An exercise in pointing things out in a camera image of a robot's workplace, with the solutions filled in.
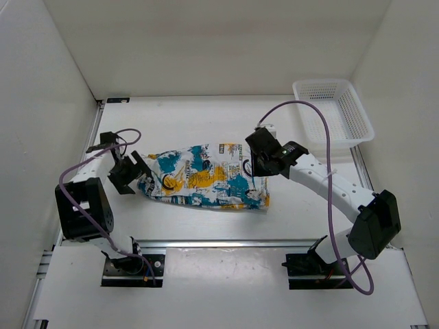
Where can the white perforated plastic basket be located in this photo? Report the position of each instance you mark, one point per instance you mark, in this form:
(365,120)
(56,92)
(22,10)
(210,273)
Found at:
(341,107)

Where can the colourful printed shorts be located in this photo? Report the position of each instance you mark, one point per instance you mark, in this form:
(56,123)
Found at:
(217,176)

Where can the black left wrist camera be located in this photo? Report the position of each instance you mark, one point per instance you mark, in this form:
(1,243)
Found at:
(107,139)

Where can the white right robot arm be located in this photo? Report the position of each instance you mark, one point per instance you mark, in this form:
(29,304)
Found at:
(374,216)

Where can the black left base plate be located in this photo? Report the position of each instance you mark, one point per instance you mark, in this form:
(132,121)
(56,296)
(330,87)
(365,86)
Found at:
(134,273)

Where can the aluminium frame rail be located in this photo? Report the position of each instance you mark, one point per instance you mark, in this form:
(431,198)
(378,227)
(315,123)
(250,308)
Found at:
(222,269)

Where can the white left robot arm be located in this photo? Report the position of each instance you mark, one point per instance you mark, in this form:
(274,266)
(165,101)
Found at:
(84,209)

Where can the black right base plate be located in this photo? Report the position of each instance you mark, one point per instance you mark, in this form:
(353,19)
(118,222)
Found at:
(305,273)

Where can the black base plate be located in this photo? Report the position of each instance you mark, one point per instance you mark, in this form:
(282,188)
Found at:
(134,273)
(305,273)

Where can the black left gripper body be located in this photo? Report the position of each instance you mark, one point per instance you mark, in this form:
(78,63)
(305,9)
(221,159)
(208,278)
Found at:
(125,171)

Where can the black corner label plate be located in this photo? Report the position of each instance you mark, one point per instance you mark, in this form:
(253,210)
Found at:
(118,100)

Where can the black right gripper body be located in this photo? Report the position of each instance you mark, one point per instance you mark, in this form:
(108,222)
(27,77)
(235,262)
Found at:
(258,167)

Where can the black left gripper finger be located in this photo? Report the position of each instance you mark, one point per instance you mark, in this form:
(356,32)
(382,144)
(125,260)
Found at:
(140,164)
(121,185)

